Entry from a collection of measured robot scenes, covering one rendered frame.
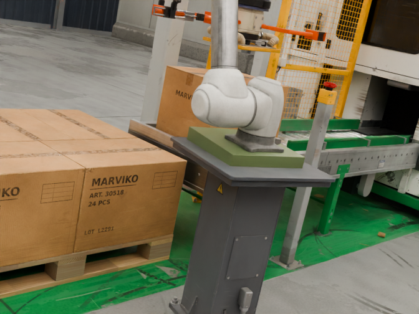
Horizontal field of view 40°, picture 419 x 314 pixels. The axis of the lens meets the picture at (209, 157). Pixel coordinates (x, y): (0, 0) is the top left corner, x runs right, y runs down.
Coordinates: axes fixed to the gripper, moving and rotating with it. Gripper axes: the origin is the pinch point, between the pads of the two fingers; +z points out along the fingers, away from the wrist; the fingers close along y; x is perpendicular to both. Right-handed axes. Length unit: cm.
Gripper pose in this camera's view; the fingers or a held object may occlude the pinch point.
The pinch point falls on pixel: (166, 10)
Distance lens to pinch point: 281.4
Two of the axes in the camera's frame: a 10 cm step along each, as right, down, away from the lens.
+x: -6.9, 0.5, -7.2
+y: -6.9, -3.1, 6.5
